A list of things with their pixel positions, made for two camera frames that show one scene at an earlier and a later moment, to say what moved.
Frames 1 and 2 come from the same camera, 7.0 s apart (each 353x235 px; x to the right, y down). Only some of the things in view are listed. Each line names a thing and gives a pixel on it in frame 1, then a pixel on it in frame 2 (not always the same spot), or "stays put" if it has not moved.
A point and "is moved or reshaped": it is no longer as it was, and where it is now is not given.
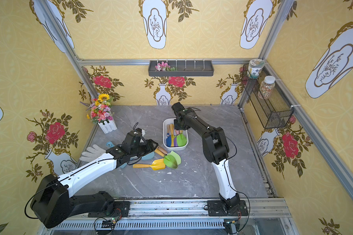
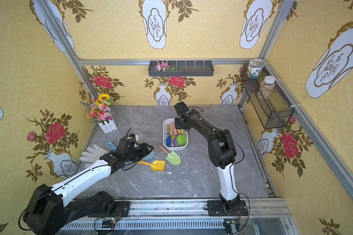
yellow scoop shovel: x=157 y=164 is moved or reshaped
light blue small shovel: x=148 y=156 stays put
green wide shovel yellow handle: x=169 y=160 -> x=181 y=138
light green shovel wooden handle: x=173 y=153 stays put
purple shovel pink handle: x=175 y=142 stays put
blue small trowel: x=168 y=140 stays put
